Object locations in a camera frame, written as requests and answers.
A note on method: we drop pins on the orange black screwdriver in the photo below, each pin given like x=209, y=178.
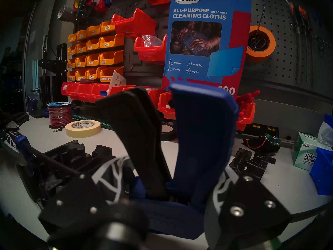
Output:
x=292, y=12
x=302, y=15

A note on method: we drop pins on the black metal press stand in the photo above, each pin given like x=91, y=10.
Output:
x=61, y=64

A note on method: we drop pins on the blue plastic storage bin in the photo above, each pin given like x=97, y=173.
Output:
x=329, y=119
x=322, y=174

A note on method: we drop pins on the blue cleaning cloths box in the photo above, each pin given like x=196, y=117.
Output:
x=197, y=67

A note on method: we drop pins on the red plastic tool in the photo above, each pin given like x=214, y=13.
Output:
x=100, y=6

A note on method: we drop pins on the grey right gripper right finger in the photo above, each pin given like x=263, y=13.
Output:
x=249, y=207

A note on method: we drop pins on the grey pegboard wall panel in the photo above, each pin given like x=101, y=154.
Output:
x=286, y=56

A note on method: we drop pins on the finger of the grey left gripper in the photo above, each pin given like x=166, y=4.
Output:
x=10, y=141

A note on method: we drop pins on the white paper packet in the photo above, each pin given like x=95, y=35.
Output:
x=117, y=81

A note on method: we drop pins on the grey duct tape roll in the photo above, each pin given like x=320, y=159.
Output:
x=66, y=15

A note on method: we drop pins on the beige masking tape roll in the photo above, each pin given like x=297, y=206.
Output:
x=83, y=132

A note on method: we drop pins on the orange storage bin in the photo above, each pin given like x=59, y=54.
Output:
x=94, y=31
x=82, y=36
x=71, y=75
x=72, y=38
x=81, y=75
x=81, y=61
x=93, y=60
x=111, y=58
x=71, y=62
x=108, y=27
x=93, y=74
x=111, y=41
x=81, y=48
x=93, y=45
x=72, y=50
x=105, y=75

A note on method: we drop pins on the small black printed part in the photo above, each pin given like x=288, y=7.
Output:
x=260, y=166
x=239, y=159

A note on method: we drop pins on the green white Kimwipes box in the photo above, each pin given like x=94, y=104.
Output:
x=301, y=153

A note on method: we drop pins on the red yellow tape roll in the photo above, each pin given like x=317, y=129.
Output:
x=78, y=2

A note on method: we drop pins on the orange tape roll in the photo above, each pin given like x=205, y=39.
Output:
x=260, y=58

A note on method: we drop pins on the small black screw bit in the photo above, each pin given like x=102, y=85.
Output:
x=57, y=130

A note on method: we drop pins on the black tape roll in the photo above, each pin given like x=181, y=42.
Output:
x=167, y=135

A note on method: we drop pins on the blue black bar clamp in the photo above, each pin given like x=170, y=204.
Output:
x=205, y=135

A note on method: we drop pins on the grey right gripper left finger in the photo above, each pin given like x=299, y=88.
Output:
x=83, y=200

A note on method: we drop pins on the green cutting mat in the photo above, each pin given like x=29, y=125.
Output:
x=104, y=125

